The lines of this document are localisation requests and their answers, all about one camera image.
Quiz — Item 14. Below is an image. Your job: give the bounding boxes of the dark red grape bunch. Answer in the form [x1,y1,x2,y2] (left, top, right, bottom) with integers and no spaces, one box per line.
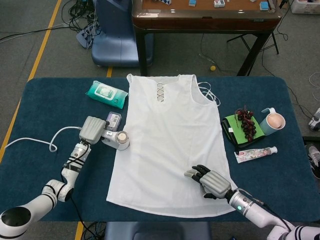
[235,105,258,143]

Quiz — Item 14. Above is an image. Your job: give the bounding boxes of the clear box purple contents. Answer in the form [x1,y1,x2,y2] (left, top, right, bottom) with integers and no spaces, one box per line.
[104,111,123,133]

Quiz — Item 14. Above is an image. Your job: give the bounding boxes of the white sleeveless top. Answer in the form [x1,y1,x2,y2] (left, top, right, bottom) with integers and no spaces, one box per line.
[105,73,246,219]

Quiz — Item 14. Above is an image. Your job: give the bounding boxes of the black floor cable tangle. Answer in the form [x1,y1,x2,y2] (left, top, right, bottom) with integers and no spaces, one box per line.
[66,0,101,34]

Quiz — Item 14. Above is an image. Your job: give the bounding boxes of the green cloth black trim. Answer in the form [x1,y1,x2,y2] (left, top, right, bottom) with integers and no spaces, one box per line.
[220,113,266,150]

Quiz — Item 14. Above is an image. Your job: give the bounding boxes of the floral toothpaste tube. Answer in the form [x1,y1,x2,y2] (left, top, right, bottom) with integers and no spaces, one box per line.
[234,145,279,165]

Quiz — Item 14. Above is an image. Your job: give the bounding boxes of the blue chair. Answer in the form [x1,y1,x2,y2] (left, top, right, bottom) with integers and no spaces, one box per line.
[90,0,154,69]

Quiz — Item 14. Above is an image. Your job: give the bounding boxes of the green wet wipes pack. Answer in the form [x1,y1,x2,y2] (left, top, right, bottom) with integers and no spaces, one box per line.
[84,80,129,110]

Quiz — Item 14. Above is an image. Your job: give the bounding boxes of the white grey floor device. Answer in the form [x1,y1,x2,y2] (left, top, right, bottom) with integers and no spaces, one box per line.
[307,107,320,132]

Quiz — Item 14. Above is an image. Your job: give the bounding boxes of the blue mug pink inside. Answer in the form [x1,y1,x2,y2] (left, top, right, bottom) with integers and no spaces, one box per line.
[258,107,287,137]

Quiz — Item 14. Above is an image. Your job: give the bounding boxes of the white storage box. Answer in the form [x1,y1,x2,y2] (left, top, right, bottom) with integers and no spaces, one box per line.
[289,0,320,14]

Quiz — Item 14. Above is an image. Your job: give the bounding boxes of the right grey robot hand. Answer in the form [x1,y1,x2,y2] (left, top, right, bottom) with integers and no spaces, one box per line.
[183,164,232,200]

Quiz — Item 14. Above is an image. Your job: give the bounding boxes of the dark blue table cover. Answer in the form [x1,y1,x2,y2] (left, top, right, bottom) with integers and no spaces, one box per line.
[0,76,320,223]

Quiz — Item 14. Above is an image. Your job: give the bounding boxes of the blue white snake puzzle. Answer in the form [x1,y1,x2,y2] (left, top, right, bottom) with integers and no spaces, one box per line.
[151,0,174,7]

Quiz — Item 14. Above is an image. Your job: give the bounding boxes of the white cable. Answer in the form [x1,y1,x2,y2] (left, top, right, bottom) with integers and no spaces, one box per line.
[4,125,84,153]

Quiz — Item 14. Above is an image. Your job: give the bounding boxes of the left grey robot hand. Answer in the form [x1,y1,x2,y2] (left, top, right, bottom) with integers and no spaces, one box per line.
[78,115,111,146]

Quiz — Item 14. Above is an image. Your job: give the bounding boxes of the brown mahjong table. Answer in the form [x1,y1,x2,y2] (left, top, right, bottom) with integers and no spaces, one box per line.
[131,0,284,77]

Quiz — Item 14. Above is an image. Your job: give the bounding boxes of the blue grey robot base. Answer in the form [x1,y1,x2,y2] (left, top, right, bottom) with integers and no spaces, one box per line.
[103,221,212,240]

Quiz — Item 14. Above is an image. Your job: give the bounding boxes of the white handheld garment steamer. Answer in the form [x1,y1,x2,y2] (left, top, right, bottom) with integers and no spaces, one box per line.
[100,129,131,152]

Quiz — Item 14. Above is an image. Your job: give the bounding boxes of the grey white sneaker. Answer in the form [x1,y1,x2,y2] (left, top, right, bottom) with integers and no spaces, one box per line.
[305,143,320,180]

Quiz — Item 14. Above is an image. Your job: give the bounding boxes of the black stand legs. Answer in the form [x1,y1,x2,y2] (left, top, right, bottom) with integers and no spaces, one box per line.
[226,29,280,56]

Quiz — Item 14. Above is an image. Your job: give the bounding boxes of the grey power strip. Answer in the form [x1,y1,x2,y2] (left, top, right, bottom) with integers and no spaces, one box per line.
[75,24,95,49]

